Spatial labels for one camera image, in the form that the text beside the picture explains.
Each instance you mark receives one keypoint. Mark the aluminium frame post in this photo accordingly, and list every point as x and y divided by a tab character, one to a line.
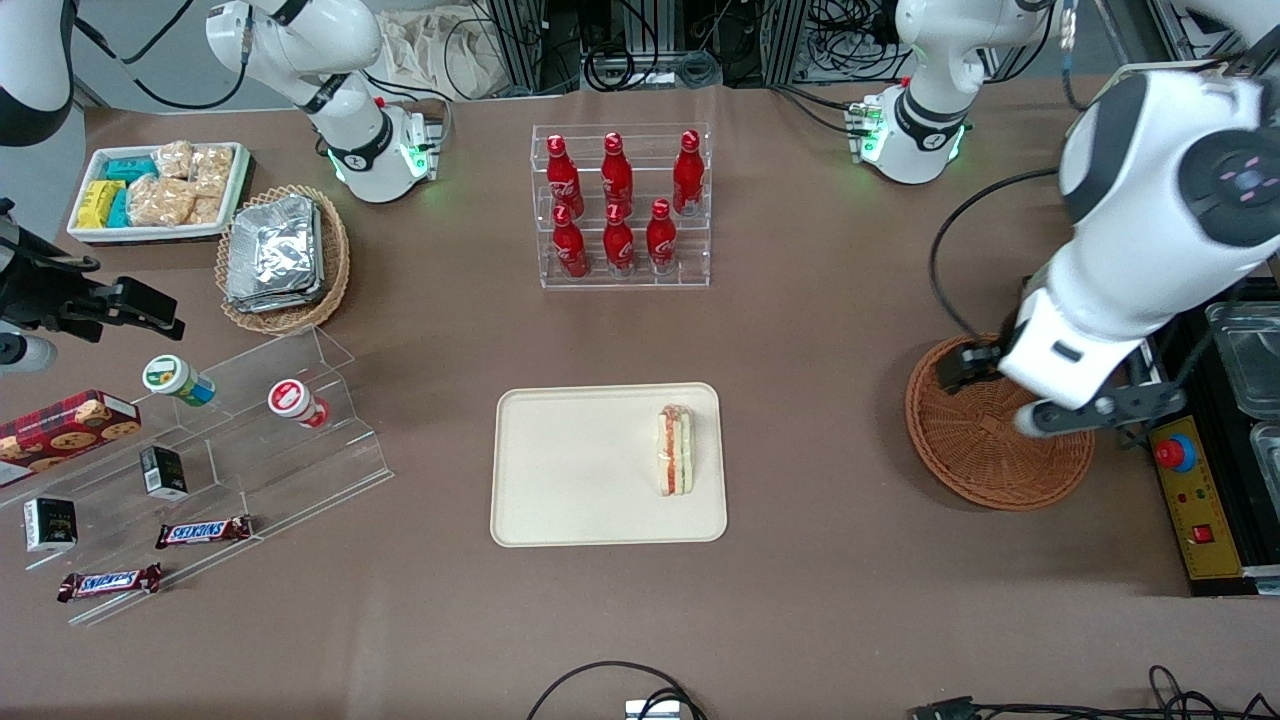
515	45
782	40

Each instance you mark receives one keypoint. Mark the green lid cup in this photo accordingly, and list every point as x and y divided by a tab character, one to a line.
170	376

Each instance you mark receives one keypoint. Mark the clear acrylic stepped shelf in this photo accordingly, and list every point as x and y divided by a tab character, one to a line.
300	470

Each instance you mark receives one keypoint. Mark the snickers bar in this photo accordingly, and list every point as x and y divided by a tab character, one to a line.
203	532
110	582

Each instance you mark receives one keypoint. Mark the white rectangular snack tray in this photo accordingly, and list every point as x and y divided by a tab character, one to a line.
140	235

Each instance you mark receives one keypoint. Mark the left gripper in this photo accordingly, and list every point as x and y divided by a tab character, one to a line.
966	365

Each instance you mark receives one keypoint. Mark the red plaid cookie box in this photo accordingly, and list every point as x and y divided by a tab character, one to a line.
60	430

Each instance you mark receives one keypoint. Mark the clear plastic container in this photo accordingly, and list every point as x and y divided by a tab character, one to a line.
1268	455
1250	360

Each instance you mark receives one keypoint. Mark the red lid cup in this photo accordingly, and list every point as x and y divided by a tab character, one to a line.
290	398

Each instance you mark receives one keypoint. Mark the clear acrylic bottle rack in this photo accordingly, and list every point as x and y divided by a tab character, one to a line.
640	275

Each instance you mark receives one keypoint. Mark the light oval wicker basket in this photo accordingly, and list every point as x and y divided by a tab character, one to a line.
335	260

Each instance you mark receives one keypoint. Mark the small silver device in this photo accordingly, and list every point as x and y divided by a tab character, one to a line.
650	711

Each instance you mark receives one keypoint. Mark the black machine with yellow panel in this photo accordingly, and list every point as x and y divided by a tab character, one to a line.
1210	500

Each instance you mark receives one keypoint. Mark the rice cracker bag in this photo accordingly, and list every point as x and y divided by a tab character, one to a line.
174	160
160	202
213	170
207	210

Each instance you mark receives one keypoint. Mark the beige cloth bag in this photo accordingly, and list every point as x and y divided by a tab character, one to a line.
440	60

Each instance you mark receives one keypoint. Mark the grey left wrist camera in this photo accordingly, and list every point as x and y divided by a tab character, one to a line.
1100	408

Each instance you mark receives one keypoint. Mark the yellow snack pack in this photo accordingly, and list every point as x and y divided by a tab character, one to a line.
98	205

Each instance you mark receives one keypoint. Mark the triangle sandwich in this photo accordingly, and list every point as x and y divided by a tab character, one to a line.
675	450

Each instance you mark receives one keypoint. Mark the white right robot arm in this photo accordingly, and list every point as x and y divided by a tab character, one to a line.
330	50

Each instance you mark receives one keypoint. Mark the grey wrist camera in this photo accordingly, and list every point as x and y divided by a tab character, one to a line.
1100	408
25	354

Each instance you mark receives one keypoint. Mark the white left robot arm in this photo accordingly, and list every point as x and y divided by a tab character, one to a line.
1130	200

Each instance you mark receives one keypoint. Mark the teal snack pack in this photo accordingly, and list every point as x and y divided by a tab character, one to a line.
130	168
119	208

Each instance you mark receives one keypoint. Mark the red emergency stop button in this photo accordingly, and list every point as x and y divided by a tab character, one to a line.
1176	453

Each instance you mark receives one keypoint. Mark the red cola bottle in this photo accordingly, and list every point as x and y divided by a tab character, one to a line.
661	240
570	250
688	175
617	175
562	180
619	245

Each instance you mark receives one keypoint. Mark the round brown wicker basket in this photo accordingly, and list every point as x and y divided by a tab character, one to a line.
980	450

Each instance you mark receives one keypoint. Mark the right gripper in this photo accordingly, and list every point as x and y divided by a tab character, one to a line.
40	292

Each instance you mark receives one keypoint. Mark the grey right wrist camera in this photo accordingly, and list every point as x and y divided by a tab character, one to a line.
25	354

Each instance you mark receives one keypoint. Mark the cream plastic tray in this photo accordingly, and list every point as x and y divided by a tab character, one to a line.
590	470

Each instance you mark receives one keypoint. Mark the small black carton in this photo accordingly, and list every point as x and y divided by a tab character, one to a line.
163	473
50	525

